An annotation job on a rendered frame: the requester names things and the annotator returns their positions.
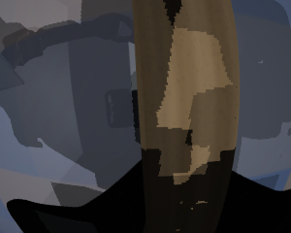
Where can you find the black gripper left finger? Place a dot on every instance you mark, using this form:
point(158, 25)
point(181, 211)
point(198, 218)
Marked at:
point(120, 209)

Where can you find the wooden side rail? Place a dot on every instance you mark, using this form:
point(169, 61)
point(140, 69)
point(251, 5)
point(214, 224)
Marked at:
point(188, 88)

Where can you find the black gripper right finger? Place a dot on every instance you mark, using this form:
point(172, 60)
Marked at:
point(250, 207)

